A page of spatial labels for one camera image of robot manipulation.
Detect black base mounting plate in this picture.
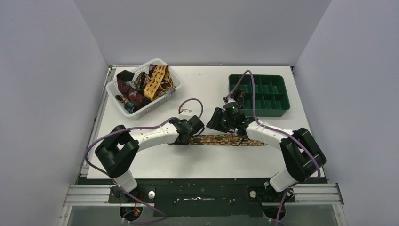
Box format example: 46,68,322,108
108,178,295,218

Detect aluminium rail frame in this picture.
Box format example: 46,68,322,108
57,184,347,226

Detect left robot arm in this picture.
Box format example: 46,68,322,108
95,115,205,202

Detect beige paisley patterned tie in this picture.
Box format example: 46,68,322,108
185,134,267,146

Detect white plastic basket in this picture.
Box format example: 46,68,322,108
106,58,183,120

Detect yellow patterned tie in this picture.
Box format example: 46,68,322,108
144,65,174,101

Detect green divided plastic tray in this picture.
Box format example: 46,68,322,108
228,74,291,117

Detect dark brown patterned tie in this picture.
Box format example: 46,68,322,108
135,64,158,92

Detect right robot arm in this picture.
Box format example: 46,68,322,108
206,102,327,192

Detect rolled dark patterned tie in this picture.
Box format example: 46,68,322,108
232,89,245,109

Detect dark red patterned tie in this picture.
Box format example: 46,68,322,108
116,70,150,109

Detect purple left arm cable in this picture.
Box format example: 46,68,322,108
85,98,205,225

